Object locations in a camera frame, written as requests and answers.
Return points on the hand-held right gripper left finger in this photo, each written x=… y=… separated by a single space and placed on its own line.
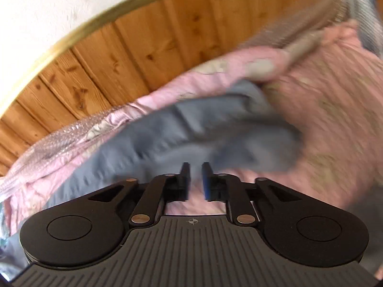
x=185 y=185

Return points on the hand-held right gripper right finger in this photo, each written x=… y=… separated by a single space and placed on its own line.
x=206 y=185

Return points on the grey pants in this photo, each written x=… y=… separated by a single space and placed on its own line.
x=179 y=131

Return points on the clear bubble wrap sheet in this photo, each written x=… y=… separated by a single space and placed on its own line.
x=59 y=137

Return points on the pink bear print blanket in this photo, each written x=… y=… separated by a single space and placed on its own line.
x=329 y=110

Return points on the light blue cloth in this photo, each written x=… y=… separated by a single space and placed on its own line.
x=6 y=239

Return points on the grey striped cloth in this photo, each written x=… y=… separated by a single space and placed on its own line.
x=362 y=12

